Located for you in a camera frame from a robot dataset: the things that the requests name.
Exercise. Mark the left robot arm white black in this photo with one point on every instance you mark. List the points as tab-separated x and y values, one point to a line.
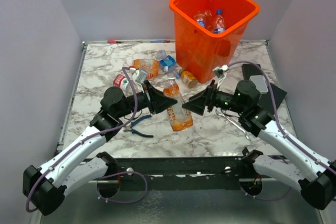
48	185

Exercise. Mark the orange plastic bin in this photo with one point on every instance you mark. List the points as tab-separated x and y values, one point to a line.
198	50

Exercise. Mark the grey small case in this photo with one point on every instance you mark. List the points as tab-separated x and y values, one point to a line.
260	83

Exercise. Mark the black flat box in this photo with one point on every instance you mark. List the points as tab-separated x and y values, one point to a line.
249	70

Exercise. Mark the silver wrench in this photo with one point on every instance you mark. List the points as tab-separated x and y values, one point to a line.
234	123

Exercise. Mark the Pepsi bottle blue cap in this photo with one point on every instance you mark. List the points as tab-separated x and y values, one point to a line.
204	19

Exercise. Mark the orange juice small bottle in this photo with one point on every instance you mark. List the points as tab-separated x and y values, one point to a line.
188	78

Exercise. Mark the blue label slim bottle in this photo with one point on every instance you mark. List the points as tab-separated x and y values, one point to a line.
219	25

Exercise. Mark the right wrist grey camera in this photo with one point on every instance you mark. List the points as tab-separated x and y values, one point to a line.
221	73

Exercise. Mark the blue handled pliers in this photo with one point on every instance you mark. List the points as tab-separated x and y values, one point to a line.
133	127

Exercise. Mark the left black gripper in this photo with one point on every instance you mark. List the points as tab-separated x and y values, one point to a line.
156	100

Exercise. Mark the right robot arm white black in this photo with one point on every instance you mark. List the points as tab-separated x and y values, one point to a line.
311	174

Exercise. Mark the blue red pen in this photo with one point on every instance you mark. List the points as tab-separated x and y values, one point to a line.
160	41

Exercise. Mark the light blue label bottle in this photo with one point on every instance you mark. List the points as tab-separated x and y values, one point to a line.
167	63

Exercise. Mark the red white label bottle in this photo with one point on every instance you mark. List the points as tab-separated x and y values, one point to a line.
124	84

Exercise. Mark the red marker pen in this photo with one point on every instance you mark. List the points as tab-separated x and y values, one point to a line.
114	42

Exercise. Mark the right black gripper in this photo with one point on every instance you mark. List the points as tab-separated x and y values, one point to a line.
197	103

